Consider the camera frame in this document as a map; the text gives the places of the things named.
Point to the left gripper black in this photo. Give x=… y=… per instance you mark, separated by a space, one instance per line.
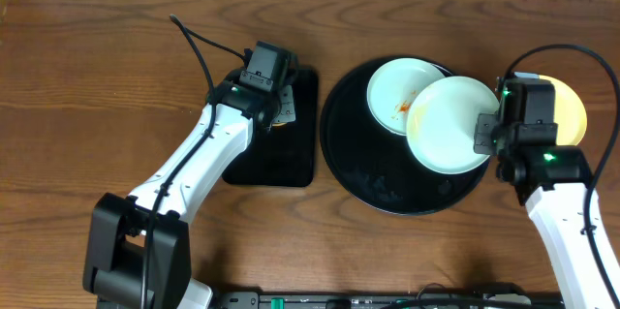
x=289 y=107

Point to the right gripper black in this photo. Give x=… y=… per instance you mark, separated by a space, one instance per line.
x=485 y=134

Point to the light blue plate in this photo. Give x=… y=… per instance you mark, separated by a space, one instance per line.
x=442 y=121
x=393 y=88

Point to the yellow plate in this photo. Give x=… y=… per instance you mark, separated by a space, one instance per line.
x=569 y=113

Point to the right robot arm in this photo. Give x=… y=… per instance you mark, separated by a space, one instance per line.
x=553 y=181

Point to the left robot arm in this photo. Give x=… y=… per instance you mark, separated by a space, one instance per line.
x=138 y=249

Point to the black rectangular tray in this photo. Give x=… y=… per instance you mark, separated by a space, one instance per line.
x=285 y=155

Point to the black round tray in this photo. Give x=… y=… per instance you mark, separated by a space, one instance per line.
x=377 y=166

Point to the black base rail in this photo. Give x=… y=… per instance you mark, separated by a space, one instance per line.
x=250 y=300

